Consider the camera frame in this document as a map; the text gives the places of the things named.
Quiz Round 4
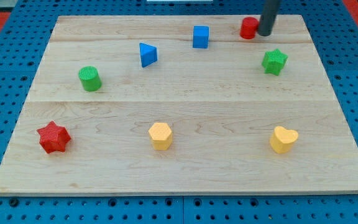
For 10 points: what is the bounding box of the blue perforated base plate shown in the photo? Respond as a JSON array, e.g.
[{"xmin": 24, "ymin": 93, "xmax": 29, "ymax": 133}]
[{"xmin": 0, "ymin": 1, "xmax": 358, "ymax": 223}]

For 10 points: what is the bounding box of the yellow hexagon block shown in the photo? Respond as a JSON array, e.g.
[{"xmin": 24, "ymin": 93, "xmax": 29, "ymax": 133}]
[{"xmin": 148, "ymin": 123, "xmax": 173, "ymax": 151}]

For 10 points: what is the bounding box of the green star block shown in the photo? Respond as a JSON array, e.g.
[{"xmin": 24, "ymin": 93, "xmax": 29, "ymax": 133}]
[{"xmin": 262, "ymin": 49, "xmax": 288, "ymax": 76}]

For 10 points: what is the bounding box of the blue cube block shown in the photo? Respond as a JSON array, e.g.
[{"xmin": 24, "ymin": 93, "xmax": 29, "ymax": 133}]
[{"xmin": 193, "ymin": 26, "xmax": 209, "ymax": 49}]

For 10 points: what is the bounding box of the green cylinder block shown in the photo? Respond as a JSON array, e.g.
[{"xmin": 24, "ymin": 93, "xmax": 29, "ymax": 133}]
[{"xmin": 78, "ymin": 66, "xmax": 102, "ymax": 91}]

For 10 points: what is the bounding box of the yellow heart block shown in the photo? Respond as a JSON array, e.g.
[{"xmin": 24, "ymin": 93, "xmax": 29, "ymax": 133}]
[{"xmin": 269, "ymin": 126, "xmax": 299, "ymax": 154}]

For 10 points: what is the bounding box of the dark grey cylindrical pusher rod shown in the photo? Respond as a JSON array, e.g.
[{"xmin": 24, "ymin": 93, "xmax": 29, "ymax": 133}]
[{"xmin": 257, "ymin": 0, "xmax": 281, "ymax": 37}]

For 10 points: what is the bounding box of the red cylinder block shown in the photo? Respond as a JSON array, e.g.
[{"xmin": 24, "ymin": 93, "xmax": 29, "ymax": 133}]
[{"xmin": 239, "ymin": 17, "xmax": 259, "ymax": 39}]

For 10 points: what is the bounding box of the red star block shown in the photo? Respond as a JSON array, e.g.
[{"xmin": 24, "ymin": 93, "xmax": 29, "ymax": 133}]
[{"xmin": 37, "ymin": 121, "xmax": 71, "ymax": 154}]

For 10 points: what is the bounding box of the light wooden board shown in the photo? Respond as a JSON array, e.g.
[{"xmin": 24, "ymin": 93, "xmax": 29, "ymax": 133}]
[{"xmin": 0, "ymin": 15, "xmax": 358, "ymax": 197}]

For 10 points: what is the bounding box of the blue triangular prism block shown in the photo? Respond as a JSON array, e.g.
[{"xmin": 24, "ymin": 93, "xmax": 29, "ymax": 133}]
[{"xmin": 139, "ymin": 43, "xmax": 158, "ymax": 68}]

